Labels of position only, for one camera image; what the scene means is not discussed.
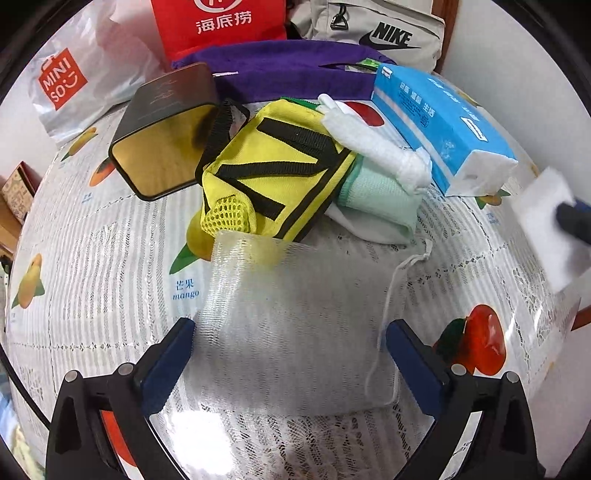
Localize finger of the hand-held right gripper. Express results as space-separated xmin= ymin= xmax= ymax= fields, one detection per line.
xmin=556 ymin=198 xmax=591 ymax=247

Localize white mesh drawstring bag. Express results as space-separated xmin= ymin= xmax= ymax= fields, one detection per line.
xmin=191 ymin=229 xmax=433 ymax=411

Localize white sponge block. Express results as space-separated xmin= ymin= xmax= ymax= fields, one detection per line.
xmin=512 ymin=167 xmax=591 ymax=294

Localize yellow pouch black straps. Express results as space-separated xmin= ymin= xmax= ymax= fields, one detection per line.
xmin=194 ymin=98 xmax=357 ymax=244

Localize purple cloth bag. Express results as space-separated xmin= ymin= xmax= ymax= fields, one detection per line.
xmin=171 ymin=39 xmax=398 ymax=104

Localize black and gold box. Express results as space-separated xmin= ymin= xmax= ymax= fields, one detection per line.
xmin=108 ymin=64 xmax=220 ymax=201

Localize blue tissue pack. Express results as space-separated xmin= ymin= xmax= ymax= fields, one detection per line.
xmin=370 ymin=65 xmax=519 ymax=197

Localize white plastic shopping bag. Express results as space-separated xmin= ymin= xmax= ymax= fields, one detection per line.
xmin=30 ymin=7 xmax=174 ymax=144

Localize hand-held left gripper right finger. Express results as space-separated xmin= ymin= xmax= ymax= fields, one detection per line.
xmin=385 ymin=320 xmax=541 ymax=480

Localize red paper bag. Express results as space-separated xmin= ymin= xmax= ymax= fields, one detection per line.
xmin=151 ymin=0 xmax=288 ymax=70

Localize grey waist bag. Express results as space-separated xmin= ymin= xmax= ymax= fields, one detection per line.
xmin=286 ymin=0 xmax=445 ymax=72

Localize mint green cloth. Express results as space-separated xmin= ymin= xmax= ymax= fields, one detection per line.
xmin=327 ymin=159 xmax=423 ymax=244

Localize brown patterned box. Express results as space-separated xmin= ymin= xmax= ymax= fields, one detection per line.
xmin=0 ymin=161 xmax=40 ymax=227

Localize brown wooden door frame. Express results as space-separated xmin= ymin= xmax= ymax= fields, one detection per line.
xmin=434 ymin=0 xmax=462 ymax=75

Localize white glove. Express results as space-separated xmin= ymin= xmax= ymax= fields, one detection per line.
xmin=318 ymin=93 xmax=432 ymax=190

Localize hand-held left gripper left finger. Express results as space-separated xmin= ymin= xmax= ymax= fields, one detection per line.
xmin=45 ymin=316 xmax=197 ymax=480

